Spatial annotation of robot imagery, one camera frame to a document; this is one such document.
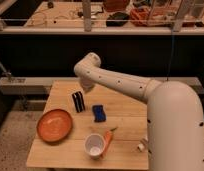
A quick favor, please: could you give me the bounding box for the grey metal post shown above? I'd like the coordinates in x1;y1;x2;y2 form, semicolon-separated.
82;0;92;32

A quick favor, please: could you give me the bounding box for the blue hanging cable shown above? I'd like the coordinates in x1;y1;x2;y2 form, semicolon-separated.
166;31;175;82

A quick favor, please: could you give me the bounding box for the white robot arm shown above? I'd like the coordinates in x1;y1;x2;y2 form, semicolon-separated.
74;53;204;171

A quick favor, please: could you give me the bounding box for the black white striped eraser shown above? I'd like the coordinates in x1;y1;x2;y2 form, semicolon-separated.
72;91;85;113

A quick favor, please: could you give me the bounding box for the black bowl on bench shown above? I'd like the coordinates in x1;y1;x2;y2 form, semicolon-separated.
106;12;129;27

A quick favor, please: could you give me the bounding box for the grey metal rail beam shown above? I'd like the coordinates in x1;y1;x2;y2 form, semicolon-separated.
0;77;204;95

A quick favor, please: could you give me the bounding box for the orange plate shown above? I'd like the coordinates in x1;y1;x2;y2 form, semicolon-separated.
37;109;73;143

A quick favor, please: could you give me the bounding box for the white tube bottle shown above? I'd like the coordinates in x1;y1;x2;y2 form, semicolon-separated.
137;138;148;152

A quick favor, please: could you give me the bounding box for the orange bin on bench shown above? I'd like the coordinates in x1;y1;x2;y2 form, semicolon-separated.
130;8;175;26

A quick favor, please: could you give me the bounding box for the white cup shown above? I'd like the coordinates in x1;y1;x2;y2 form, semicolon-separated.
84;133;105;159

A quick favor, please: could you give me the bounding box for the blue sponge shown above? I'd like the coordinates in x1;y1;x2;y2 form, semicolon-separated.
92;105;106;122

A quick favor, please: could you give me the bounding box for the orange toy carrot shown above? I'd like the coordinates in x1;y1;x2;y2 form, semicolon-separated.
101;128;116;157

